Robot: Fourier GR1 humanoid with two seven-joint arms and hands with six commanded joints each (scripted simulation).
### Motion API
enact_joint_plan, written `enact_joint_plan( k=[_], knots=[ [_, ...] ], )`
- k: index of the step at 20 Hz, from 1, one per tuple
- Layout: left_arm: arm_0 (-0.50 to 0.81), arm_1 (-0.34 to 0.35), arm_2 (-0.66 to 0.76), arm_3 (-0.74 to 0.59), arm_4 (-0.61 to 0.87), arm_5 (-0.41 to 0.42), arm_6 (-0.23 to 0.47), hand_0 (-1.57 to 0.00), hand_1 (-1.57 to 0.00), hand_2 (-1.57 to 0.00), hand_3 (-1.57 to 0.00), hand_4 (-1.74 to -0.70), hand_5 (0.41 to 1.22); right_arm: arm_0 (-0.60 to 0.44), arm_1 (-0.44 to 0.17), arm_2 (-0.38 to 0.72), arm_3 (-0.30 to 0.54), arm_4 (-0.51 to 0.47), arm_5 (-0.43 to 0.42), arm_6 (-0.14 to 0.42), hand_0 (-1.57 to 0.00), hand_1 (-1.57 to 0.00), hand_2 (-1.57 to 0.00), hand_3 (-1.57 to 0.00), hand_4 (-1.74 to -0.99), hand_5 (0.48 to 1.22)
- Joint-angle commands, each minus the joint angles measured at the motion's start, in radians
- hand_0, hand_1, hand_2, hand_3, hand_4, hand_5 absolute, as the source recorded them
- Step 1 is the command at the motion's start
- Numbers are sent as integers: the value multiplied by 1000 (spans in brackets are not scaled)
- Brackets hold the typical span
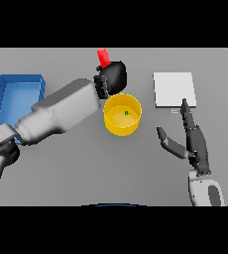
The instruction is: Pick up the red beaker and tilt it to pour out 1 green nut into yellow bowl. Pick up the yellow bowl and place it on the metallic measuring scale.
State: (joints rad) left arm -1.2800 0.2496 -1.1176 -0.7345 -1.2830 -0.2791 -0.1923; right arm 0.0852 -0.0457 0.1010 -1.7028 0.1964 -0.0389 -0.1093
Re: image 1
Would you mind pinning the robot right hand dark grey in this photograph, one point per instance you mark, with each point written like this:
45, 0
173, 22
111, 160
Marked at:
195, 140

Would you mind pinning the robot left hand dark grey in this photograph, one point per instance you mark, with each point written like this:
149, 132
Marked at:
114, 76

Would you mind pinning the yellow bowl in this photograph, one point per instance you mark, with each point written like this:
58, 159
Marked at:
122, 115

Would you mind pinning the pale square measuring scale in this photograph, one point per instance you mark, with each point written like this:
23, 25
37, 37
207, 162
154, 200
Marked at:
174, 89

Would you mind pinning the red beaker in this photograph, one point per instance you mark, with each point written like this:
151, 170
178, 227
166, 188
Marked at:
103, 57

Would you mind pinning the robot left arm light grey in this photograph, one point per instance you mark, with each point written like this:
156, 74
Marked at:
58, 110

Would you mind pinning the robot right arm light grey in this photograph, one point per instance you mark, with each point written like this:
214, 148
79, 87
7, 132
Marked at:
205, 192

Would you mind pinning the green nut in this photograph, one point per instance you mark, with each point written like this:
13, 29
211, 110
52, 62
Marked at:
126, 113

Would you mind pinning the blue tray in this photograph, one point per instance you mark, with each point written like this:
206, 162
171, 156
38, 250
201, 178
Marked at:
15, 97

